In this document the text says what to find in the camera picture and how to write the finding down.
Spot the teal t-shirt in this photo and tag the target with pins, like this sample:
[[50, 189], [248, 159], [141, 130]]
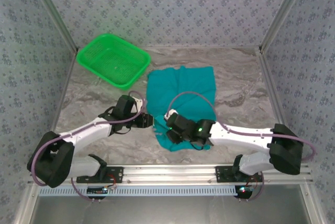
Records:
[[183, 85]]

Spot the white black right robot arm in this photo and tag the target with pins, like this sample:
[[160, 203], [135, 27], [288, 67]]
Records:
[[243, 140]]

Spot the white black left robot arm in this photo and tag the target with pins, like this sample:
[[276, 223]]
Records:
[[89, 133]]

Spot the green plastic basket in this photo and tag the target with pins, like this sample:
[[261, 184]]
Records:
[[112, 61]]

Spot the grey metal panel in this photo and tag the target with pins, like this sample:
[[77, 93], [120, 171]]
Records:
[[167, 211]]

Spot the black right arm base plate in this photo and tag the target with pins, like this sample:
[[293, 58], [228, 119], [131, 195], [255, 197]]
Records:
[[222, 174]]

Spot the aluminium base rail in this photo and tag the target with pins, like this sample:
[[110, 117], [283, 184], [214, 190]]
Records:
[[146, 177]]

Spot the aluminium side rail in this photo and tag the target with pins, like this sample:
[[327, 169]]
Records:
[[272, 90], [61, 103]]

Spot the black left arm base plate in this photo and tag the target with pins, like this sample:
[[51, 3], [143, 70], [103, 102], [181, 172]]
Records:
[[117, 174]]

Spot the aluminium frame post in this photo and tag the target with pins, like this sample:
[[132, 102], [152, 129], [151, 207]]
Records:
[[53, 12], [284, 12]]

